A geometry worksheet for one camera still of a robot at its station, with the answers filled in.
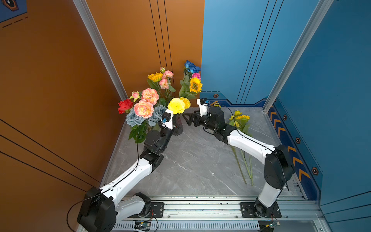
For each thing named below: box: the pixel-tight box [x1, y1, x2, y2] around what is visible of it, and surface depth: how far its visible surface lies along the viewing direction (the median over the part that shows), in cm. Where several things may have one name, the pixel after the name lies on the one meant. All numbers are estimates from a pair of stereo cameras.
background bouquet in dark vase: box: [147, 60, 203, 136], surface depth 80 cm
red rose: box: [117, 98, 134, 115], surface depth 72 cm
